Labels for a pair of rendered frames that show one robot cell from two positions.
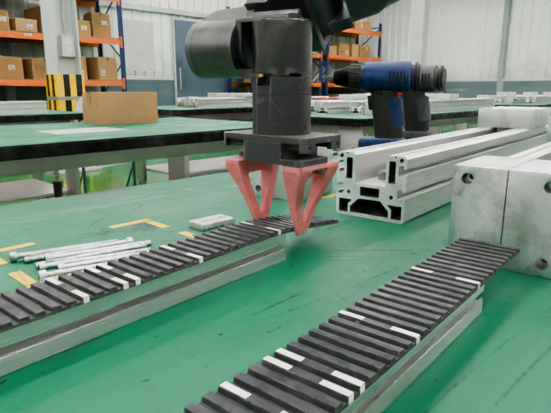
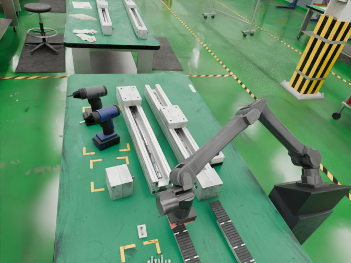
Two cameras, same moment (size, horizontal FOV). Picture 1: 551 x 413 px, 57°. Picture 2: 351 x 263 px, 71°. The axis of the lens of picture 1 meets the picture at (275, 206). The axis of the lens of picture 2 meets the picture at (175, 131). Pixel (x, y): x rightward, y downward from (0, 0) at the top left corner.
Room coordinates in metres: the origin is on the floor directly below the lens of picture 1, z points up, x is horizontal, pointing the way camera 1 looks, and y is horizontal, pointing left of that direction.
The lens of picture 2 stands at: (0.36, 0.50, 1.68)
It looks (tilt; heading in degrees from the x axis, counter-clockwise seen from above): 39 degrees down; 293
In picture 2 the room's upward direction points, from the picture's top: 10 degrees clockwise
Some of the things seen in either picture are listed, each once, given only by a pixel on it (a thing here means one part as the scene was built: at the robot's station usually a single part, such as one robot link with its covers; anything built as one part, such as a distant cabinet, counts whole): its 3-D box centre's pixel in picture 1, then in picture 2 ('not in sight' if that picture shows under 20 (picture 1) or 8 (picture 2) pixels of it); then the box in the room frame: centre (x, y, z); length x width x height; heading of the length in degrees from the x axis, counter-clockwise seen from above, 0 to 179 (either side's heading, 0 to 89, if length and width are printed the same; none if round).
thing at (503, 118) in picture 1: (514, 122); (129, 97); (1.15, -0.54, 0.87); 0.16 x 0.11 x 0.07; 140
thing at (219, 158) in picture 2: not in sight; (211, 156); (0.54, -0.44, 0.81); 0.10 x 0.08 x 0.06; 50
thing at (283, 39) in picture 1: (276, 48); (183, 198); (0.50, 0.00, 0.98); 0.07 x 0.06 x 0.07; 58
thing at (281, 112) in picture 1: (281, 114); (182, 208); (0.50, -0.01, 0.92); 0.10 x 0.07 x 0.07; 50
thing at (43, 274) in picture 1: (100, 265); not in sight; (0.45, 0.16, 0.78); 0.11 x 0.01 x 0.01; 123
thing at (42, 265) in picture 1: (97, 258); not in sight; (0.47, 0.17, 0.78); 0.11 x 0.01 x 0.01; 123
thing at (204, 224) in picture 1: (211, 222); (142, 231); (0.61, 0.08, 0.78); 0.05 x 0.03 x 0.01; 135
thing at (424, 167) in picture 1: (474, 156); (139, 129); (0.95, -0.38, 0.82); 0.80 x 0.10 x 0.09; 140
